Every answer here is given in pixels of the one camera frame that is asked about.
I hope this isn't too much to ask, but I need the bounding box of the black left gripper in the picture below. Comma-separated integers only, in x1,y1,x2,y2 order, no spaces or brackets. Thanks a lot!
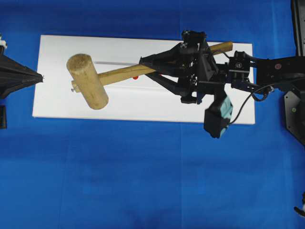
0,34,43,129

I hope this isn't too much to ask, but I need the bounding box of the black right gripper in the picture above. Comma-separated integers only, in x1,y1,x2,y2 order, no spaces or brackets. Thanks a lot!
139,30,229,104

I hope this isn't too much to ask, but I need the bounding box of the wooden mallet hammer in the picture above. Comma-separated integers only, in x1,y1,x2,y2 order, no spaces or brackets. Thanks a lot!
67,42,233,110

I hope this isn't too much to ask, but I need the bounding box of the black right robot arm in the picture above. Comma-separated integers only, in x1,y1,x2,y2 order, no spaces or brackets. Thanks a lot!
139,31,305,104

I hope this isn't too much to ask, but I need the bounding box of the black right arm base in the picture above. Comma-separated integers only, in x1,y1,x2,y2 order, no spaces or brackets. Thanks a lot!
284,0,305,145

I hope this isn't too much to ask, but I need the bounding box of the white block with red marks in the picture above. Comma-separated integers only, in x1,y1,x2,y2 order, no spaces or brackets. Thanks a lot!
93,61,167,92

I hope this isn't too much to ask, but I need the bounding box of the large white foam board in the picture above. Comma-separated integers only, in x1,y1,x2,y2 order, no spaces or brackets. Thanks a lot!
32,35,256,125

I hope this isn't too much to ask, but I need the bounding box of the blue table cloth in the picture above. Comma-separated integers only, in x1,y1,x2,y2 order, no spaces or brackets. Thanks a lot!
0,0,305,229

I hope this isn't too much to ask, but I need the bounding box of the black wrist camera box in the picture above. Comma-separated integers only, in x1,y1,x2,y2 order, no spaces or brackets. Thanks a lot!
203,91,233,138

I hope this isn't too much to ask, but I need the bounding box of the black camera cable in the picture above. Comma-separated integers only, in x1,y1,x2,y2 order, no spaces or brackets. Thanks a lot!
228,84,275,125

